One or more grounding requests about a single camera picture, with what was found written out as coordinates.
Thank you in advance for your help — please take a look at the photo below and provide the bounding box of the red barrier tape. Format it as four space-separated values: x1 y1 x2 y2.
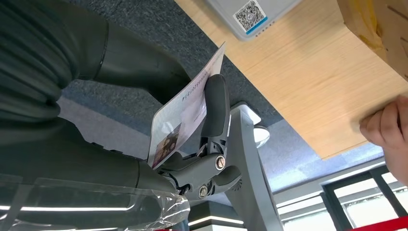
349 216 408 231

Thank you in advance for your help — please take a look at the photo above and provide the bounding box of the wooden compartment box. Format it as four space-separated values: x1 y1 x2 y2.
337 0 408 82

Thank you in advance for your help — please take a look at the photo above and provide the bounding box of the white round stanchion base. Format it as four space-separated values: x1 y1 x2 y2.
253 125 270 149

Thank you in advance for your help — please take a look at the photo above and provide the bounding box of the dark window frame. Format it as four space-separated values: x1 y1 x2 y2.
320 164 408 231

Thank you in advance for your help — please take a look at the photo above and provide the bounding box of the grey card reader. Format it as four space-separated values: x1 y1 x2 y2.
205 0 302 41

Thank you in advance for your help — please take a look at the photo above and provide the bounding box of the clear plastic cover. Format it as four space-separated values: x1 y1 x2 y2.
0 178 191 231

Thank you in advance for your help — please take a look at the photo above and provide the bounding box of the person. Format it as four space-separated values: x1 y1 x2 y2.
359 95 408 187

